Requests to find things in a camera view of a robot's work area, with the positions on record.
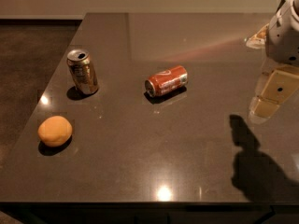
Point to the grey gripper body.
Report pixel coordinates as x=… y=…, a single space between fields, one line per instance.
x=284 y=41

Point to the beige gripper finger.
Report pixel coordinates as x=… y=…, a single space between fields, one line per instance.
x=257 y=41
x=276 y=84

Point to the red coke can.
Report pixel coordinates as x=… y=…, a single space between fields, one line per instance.
x=166 y=81

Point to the silver gold soda can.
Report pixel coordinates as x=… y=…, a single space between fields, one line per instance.
x=82 y=71

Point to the orange fruit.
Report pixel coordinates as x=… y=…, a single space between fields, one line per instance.
x=55 y=131

